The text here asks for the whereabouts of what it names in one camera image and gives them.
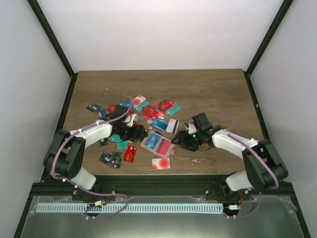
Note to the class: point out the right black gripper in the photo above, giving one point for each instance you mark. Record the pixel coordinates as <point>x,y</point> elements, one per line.
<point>183,139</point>

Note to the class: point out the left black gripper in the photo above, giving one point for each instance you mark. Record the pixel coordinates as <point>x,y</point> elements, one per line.
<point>134,136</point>

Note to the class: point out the red card black stripe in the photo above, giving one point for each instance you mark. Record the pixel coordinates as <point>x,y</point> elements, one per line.
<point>163,147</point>

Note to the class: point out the blue card front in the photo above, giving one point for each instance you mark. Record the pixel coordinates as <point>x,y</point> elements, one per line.
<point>152,140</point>

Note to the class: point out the pink leather card holder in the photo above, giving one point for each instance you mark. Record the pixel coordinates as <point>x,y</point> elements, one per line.
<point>158,144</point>

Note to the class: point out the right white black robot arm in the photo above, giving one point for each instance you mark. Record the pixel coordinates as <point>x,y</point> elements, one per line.
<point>264,167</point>

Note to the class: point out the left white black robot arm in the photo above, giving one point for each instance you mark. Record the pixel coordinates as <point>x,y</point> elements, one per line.
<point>64,157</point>

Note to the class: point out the white card black stripe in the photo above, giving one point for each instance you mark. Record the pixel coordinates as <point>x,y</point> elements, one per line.
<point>172,126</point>

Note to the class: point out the teal cards centre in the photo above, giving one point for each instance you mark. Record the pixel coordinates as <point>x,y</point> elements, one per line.
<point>120,144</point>

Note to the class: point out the blue striped card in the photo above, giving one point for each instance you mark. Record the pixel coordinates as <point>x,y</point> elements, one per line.
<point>160,124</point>

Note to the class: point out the red card centre top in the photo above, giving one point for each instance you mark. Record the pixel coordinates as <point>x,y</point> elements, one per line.
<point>149,112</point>

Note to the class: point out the red vip card front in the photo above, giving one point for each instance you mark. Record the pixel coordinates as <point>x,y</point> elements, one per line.
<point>130,154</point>

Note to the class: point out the white red circle card front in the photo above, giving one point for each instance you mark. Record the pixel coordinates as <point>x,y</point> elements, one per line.
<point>161,163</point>

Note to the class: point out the white red circle card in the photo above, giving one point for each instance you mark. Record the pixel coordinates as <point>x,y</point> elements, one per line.
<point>138,100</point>
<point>161,163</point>

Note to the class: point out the teal card far right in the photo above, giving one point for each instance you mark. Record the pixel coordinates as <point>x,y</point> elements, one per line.
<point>173,110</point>

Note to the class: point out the black cards front left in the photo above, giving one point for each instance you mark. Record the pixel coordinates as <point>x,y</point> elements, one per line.
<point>113,160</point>

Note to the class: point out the red card far right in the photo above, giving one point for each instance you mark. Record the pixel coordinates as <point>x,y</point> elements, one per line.
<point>165,105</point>

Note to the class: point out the black card far left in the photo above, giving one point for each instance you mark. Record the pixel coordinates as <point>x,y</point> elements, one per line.
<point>94,108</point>

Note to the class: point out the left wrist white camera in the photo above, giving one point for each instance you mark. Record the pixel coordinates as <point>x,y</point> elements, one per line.
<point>132,118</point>

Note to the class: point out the wrist white camera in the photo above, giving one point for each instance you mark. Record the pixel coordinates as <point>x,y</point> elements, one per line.
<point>190,127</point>
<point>132,118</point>

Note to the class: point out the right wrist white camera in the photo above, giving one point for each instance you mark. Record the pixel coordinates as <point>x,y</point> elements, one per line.
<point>190,127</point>

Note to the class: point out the black aluminium front rail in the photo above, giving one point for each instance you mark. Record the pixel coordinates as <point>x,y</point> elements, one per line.
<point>210,187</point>

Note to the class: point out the light blue slotted cable duct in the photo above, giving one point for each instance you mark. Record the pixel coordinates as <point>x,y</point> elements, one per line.
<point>200,208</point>

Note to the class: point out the black frame left post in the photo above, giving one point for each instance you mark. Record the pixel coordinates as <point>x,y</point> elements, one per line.
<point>39,14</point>

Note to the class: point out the black frame post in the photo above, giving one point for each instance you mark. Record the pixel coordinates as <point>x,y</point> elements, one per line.
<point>282,11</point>
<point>39,14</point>

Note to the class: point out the black frame right post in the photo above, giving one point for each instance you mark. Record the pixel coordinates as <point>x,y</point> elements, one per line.
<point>282,11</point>

